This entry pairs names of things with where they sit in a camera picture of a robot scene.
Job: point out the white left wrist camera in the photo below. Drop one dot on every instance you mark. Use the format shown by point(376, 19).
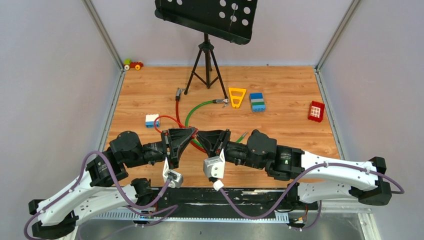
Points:
point(170, 177)

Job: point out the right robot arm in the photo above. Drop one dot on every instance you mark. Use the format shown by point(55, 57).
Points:
point(339, 179)

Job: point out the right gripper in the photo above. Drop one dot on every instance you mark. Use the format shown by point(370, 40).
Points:
point(214, 141)

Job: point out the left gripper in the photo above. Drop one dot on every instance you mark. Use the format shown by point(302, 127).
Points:
point(179, 138)

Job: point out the white blue block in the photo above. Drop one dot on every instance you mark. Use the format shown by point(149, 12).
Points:
point(151, 121)

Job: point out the red padlock with thin cable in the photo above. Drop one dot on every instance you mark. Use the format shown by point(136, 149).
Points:
point(176, 121)

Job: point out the yellow triangular plastic piece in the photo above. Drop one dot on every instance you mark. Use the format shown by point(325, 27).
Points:
point(236, 96)

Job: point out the black music stand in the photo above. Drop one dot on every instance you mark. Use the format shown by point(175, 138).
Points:
point(229, 20)

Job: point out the blue green stacked blocks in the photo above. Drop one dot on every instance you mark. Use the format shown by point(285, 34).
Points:
point(257, 102)

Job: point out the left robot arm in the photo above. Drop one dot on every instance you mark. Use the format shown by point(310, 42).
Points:
point(96, 189)

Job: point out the red window block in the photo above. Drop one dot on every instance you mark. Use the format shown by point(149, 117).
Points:
point(316, 111)

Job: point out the green cable lock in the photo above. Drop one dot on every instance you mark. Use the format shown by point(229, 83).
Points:
point(225, 103)

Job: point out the toy car red green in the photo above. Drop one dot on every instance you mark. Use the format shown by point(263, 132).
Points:
point(129, 64)

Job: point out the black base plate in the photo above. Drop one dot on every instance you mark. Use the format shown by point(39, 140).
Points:
point(203, 202)

